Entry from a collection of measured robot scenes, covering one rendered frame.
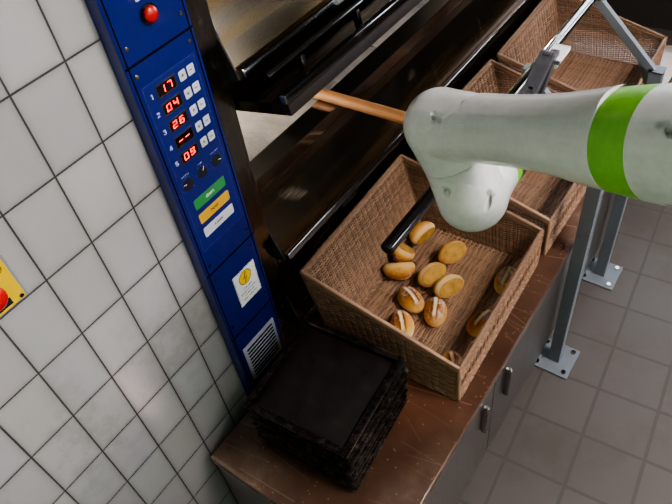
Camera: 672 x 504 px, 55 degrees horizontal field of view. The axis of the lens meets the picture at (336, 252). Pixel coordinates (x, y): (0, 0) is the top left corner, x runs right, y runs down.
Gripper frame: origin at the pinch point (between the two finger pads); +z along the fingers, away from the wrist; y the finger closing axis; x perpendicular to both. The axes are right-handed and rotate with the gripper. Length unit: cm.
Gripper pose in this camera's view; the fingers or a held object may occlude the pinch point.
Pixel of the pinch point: (555, 82)
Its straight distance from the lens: 128.5
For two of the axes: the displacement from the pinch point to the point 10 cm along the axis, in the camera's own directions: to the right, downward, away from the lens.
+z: 5.5, -6.5, 5.2
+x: 8.3, 3.4, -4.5
